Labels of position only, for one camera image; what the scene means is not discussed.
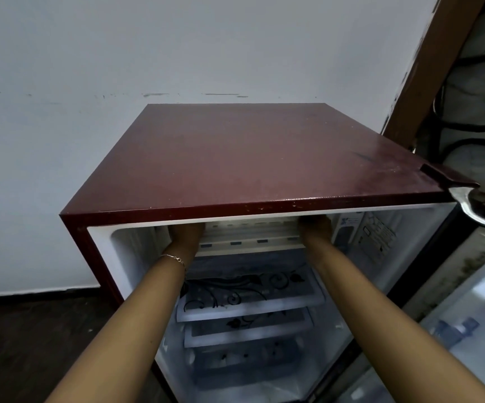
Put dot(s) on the person's left hand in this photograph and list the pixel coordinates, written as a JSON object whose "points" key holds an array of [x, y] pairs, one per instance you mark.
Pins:
{"points": [[185, 239]]}

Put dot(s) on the person's right hand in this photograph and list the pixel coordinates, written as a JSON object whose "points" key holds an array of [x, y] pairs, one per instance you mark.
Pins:
{"points": [[314, 230]]}

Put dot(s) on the white chiller tray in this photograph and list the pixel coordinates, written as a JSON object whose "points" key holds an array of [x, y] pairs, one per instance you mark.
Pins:
{"points": [[250, 241]]}

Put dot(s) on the person's right forearm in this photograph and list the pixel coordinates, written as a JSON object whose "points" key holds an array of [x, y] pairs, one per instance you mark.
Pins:
{"points": [[376, 327]]}

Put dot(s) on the person's left forearm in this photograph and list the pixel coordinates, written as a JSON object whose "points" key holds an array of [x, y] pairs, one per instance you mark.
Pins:
{"points": [[133, 327]]}

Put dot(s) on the blue and white sticker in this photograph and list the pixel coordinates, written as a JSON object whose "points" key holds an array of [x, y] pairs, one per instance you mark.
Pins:
{"points": [[346, 232]]}

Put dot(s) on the white printed info sticker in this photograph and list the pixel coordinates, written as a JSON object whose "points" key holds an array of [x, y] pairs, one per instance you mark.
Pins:
{"points": [[376, 237]]}

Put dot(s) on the large floral glass fridge shelf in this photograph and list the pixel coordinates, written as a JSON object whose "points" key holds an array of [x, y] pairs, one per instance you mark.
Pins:
{"points": [[246, 295]]}

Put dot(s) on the maroon refrigerator body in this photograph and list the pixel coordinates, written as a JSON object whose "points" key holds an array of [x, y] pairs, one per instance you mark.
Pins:
{"points": [[242, 163]]}

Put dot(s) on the medium floral glass fridge shelf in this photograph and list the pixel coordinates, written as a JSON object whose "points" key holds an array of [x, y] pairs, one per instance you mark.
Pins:
{"points": [[250, 329]]}

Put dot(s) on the small floral glass fridge shelf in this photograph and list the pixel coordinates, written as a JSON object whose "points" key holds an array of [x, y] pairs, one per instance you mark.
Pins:
{"points": [[246, 356]]}

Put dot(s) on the maroon hinge cover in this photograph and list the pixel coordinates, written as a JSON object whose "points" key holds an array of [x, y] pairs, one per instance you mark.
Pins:
{"points": [[446, 174]]}

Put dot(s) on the silver metal door hinge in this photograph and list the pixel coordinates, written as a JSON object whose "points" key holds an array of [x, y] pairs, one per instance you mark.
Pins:
{"points": [[473, 209]]}

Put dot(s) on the open refrigerator door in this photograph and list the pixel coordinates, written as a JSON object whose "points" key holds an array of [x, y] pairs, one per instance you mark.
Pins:
{"points": [[469, 289]]}

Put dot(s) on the clear plastic bottle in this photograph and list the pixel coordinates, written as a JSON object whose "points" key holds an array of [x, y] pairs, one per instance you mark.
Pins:
{"points": [[456, 330]]}

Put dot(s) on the brown wooden door frame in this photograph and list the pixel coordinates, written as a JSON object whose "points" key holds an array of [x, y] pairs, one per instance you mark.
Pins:
{"points": [[431, 67]]}

